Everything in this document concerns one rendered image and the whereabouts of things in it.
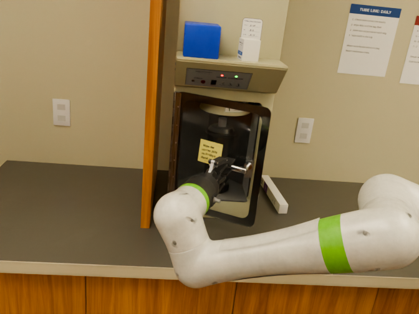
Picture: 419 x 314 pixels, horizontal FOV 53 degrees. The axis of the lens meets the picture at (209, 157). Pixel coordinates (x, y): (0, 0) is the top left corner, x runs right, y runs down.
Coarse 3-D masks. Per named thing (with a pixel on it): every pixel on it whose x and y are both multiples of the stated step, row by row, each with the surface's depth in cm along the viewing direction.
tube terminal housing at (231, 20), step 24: (192, 0) 122; (216, 0) 123; (240, 0) 123; (264, 0) 124; (288, 0) 124; (240, 24) 126; (264, 24) 126; (264, 48) 129; (216, 96) 133; (240, 96) 134; (264, 96) 134
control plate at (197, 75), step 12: (192, 72) 122; (204, 72) 122; (216, 72) 122; (228, 72) 122; (240, 72) 122; (192, 84) 128; (204, 84) 128; (216, 84) 127; (228, 84) 127; (240, 84) 127
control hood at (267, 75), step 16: (176, 64) 119; (192, 64) 119; (208, 64) 119; (224, 64) 119; (240, 64) 119; (256, 64) 119; (272, 64) 120; (176, 80) 126; (256, 80) 125; (272, 80) 125
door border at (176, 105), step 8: (176, 96) 131; (176, 104) 132; (176, 112) 133; (176, 120) 134; (176, 128) 135; (176, 136) 135; (176, 144) 136; (176, 152) 137; (168, 176) 141; (168, 192) 143
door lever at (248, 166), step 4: (232, 164) 127; (244, 164) 129; (248, 164) 129; (228, 168) 127; (232, 168) 126; (236, 168) 126; (240, 168) 125; (244, 168) 125; (248, 168) 128; (240, 172) 126; (244, 172) 125
